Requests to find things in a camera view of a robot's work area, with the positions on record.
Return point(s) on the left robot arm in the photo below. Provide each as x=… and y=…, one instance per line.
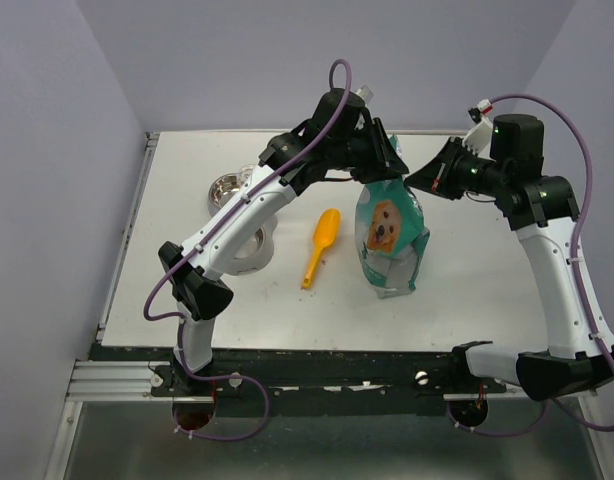
x=340, y=135

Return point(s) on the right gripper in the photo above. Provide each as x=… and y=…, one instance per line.
x=435, y=176

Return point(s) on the aluminium frame profile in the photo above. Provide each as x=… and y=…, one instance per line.
x=134, y=381

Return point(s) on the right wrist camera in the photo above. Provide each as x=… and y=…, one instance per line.
x=479, y=136

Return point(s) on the yellow plastic scoop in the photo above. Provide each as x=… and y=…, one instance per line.
x=324, y=236

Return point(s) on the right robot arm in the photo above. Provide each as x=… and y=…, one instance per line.
x=543, y=212

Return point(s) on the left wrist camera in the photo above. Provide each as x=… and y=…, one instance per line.
x=365, y=93

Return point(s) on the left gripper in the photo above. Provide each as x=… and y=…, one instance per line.
x=384, y=162

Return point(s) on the green pet food bag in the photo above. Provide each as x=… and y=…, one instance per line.
x=390, y=236

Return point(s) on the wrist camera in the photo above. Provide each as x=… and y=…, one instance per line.
x=479, y=136
x=365, y=93

